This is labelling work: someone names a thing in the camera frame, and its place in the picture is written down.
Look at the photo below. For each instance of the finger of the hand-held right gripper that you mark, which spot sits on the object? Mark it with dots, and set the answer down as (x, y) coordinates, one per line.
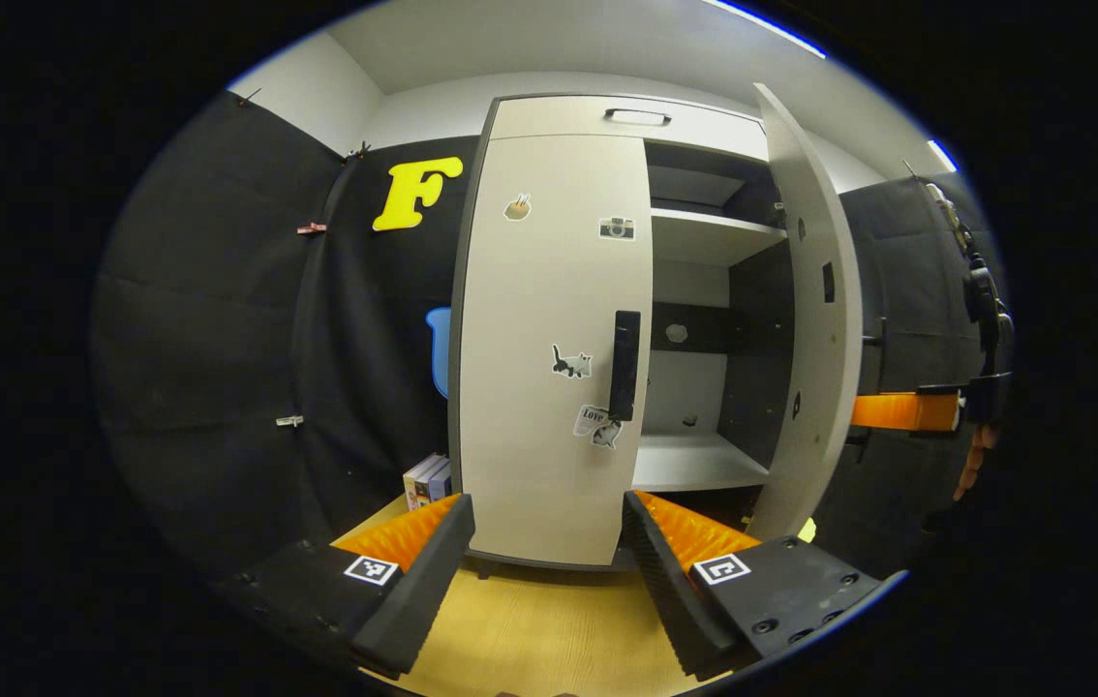
(898, 411)

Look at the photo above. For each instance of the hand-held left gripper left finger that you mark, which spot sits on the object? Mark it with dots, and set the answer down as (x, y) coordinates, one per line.
(428, 581)

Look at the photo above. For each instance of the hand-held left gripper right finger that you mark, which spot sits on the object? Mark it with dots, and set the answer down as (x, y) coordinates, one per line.
(670, 581)

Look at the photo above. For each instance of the grey cabinet door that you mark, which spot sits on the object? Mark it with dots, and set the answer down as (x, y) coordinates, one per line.
(530, 387)
(815, 387)

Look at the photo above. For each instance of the grey double-door shoe cabinet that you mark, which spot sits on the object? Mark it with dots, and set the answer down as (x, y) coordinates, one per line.
(694, 237)

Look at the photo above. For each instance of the white printed box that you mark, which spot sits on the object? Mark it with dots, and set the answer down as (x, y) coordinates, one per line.
(416, 481)

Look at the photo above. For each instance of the purple box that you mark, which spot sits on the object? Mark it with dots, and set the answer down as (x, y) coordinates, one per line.
(441, 479)

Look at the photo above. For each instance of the silver cloth clip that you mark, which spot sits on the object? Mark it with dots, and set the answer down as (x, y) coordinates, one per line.
(289, 420)

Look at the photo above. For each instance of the small ceiling light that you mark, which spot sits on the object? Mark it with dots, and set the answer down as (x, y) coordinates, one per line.
(942, 155)

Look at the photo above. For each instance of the black backdrop cloth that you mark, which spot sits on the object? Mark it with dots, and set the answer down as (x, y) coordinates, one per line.
(200, 339)

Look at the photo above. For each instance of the pink cloth clip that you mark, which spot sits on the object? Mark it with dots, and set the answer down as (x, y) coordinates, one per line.
(311, 228)

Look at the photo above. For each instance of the long ceiling light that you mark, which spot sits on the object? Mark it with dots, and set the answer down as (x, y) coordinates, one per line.
(772, 27)

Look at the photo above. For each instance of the black cloth clip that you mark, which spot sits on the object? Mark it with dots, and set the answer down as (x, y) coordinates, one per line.
(355, 151)
(247, 97)

